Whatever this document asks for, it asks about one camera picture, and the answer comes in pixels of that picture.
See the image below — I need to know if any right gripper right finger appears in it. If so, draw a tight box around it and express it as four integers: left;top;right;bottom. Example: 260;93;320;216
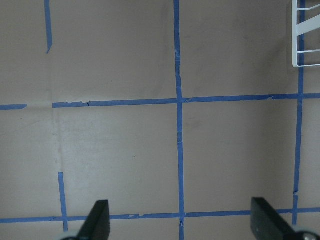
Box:
250;197;296;240

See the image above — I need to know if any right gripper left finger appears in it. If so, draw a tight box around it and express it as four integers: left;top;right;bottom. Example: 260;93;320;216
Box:
76;200;111;240

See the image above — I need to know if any white wire cup rack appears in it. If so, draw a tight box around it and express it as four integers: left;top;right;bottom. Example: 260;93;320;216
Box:
291;0;320;68

